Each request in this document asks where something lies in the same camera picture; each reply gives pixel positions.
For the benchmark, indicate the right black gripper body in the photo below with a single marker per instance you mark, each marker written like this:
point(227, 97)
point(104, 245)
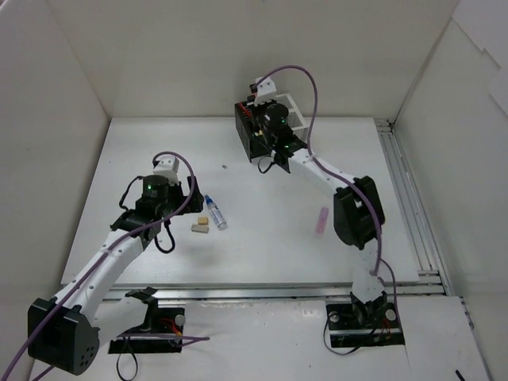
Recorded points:
point(246, 129)

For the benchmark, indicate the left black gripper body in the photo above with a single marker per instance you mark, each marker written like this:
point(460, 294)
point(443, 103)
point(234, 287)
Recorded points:
point(190, 197)

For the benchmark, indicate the red gel pen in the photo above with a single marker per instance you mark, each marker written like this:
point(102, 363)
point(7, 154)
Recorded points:
point(246, 111)

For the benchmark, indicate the pink highlighter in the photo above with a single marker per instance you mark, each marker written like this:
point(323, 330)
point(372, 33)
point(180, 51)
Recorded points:
point(321, 222)

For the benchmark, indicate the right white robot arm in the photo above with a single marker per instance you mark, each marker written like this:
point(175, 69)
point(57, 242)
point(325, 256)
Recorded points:
point(358, 215)

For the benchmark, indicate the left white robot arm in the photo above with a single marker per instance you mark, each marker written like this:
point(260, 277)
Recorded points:
point(67, 331)

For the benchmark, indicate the black pen holder box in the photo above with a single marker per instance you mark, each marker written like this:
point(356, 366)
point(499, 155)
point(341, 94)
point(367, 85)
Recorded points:
point(254, 147)

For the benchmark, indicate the white pen holder box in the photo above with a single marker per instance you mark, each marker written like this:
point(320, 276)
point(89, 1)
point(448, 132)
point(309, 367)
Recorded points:
point(295, 119)

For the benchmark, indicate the grey eraser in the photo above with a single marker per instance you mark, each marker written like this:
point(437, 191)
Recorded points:
point(200, 228)

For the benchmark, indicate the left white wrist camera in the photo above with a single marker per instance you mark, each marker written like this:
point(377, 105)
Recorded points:
point(168, 168)

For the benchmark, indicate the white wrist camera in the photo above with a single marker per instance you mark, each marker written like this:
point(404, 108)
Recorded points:
point(263, 91)
point(168, 168)

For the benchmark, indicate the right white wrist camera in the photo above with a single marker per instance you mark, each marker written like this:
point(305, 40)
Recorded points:
point(263, 91)

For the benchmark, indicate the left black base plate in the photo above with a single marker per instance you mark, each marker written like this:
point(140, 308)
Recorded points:
point(168, 320)

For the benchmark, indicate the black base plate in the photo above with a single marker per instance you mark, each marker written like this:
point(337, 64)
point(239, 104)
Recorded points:
point(343, 331)
point(168, 320)

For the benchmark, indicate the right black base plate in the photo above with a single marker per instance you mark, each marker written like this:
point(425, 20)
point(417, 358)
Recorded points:
point(343, 331)

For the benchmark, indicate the aluminium side rail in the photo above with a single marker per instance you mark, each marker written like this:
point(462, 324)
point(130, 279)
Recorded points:
point(432, 270)

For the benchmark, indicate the aluminium front rail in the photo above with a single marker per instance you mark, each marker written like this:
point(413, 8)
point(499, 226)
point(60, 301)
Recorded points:
point(254, 293)

